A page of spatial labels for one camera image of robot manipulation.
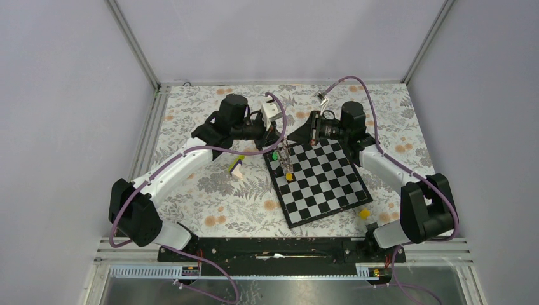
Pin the white slotted cable duct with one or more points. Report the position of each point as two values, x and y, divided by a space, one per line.
193 272

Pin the green purple white toy bricks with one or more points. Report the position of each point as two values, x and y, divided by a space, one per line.
235 170

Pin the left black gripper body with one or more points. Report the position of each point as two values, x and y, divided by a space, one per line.
250 129

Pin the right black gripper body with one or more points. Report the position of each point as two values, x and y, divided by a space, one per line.
332 129

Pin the small yellow cube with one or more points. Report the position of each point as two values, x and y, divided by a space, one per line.
364 214

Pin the floral patterned table mat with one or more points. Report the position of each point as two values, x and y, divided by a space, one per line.
212 203

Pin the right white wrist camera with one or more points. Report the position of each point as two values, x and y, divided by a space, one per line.
323 100

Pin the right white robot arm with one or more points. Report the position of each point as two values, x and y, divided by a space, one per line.
426 202

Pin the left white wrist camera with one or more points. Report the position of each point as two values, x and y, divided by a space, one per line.
271 111

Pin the metal keyring disc with rings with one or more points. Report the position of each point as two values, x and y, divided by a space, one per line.
283 151

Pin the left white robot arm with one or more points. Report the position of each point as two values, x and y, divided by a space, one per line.
134 204

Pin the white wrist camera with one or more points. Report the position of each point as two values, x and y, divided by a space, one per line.
271 111
323 100

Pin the black white chessboard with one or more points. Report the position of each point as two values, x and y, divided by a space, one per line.
325 182

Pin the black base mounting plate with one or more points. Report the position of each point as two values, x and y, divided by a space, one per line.
292 253

